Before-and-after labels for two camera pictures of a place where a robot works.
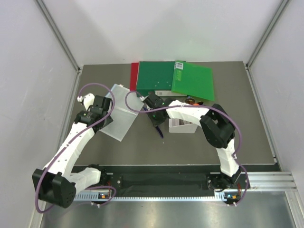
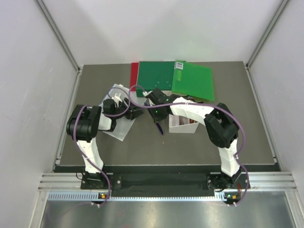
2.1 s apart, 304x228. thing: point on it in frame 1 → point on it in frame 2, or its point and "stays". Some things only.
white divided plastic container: x=179 y=126 stays
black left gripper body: x=107 y=121 → x=123 y=107
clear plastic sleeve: x=126 y=105 stays
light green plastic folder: x=193 y=80 stays
